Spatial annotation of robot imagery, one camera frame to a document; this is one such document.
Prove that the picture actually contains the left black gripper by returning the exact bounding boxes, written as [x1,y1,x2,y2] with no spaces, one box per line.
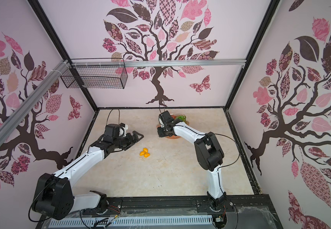
[113,131,144,151]

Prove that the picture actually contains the pink leaf-shaped bowl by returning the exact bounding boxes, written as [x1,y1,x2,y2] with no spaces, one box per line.
[166,114,189,139]

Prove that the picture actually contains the green grape bunch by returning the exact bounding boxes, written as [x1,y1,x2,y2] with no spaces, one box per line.
[176,115,186,122]

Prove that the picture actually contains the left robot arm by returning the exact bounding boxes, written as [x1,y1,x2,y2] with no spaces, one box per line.
[29,123,144,220]

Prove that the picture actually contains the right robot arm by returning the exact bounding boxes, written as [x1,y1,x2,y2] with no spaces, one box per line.
[157,111,226,211]

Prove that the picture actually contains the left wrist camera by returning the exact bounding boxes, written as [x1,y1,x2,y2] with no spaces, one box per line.
[119,123,128,137]

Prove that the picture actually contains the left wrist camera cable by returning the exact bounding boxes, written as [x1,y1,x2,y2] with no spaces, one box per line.
[106,108,121,126]

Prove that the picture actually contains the black wire basket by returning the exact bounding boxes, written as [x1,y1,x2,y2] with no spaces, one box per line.
[60,57,128,89]

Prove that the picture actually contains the back aluminium rail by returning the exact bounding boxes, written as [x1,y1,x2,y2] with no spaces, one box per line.
[71,59,246,68]

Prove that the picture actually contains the aluminium rail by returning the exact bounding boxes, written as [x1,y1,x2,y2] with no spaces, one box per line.
[0,60,70,146]
[71,59,246,68]

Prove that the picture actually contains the left aluminium rail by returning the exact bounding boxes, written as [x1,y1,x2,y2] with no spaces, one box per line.
[0,60,70,146]

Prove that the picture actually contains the white slotted cable duct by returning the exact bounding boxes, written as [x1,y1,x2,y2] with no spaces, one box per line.
[45,215,215,229]

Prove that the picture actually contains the black base frame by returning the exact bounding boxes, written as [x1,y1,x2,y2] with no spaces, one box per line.
[37,194,282,229]

